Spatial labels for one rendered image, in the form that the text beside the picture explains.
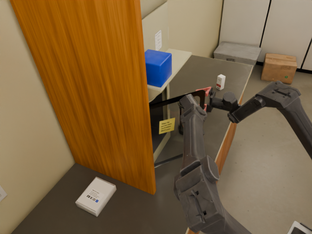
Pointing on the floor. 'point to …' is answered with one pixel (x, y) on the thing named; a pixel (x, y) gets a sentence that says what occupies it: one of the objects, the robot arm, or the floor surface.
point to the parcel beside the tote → (278, 68)
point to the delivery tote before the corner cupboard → (237, 53)
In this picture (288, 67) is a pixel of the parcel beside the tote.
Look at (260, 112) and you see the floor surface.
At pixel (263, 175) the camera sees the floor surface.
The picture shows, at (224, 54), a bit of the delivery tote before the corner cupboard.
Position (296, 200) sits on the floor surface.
